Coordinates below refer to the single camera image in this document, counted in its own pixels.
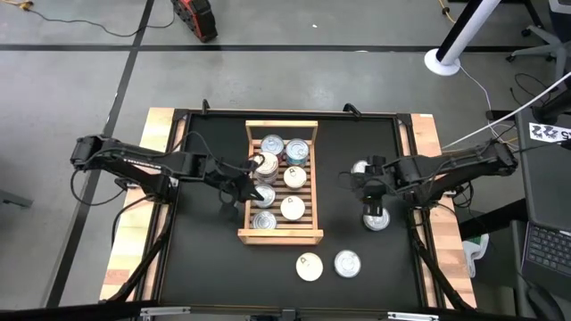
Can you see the gold lid tuna can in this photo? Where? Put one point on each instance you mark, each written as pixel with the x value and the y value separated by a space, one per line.
pixel 267 164

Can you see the pink salmon can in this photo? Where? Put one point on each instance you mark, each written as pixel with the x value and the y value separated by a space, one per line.
pixel 272 145

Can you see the grey office chair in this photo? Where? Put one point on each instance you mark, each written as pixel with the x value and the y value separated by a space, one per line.
pixel 551 44

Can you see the black table clamp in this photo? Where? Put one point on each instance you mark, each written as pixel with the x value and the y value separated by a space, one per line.
pixel 352 109
pixel 205 107

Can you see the white printed marker sheet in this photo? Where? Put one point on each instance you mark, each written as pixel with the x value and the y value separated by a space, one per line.
pixel 546 133

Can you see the teal blue tuna can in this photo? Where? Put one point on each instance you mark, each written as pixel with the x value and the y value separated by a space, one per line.
pixel 297 151

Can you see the silver lid tuna can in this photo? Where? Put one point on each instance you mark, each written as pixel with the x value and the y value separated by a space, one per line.
pixel 378 224
pixel 347 263
pixel 264 219
pixel 267 196
pixel 358 166

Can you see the white green bag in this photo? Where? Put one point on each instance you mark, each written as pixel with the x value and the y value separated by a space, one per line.
pixel 474 254

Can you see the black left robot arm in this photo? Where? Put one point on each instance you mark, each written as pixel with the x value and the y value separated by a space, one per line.
pixel 134 160

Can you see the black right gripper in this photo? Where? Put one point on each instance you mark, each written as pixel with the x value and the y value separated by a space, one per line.
pixel 377 183

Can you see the wooden slatted shelf rack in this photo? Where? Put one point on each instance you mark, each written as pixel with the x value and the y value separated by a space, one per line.
pixel 281 237

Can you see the grey metal foot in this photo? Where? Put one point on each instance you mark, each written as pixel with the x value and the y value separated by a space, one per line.
pixel 15 199

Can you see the white lid tuna can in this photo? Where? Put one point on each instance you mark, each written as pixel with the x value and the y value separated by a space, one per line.
pixel 292 208
pixel 309 266

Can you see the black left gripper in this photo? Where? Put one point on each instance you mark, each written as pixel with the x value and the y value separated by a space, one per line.
pixel 220 176

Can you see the silver metal bracket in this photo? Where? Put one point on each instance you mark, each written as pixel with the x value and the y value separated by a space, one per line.
pixel 412 316
pixel 165 310

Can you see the white tower fan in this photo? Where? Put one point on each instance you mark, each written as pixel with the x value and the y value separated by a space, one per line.
pixel 441 64

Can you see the red black floor device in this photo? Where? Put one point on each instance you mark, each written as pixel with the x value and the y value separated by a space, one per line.
pixel 196 20

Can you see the black laptop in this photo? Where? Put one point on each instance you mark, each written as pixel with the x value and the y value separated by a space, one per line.
pixel 548 249

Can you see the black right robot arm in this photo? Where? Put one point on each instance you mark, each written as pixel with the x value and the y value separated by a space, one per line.
pixel 450 165

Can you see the pale gold lid can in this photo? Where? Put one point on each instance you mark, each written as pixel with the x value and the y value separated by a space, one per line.
pixel 295 177

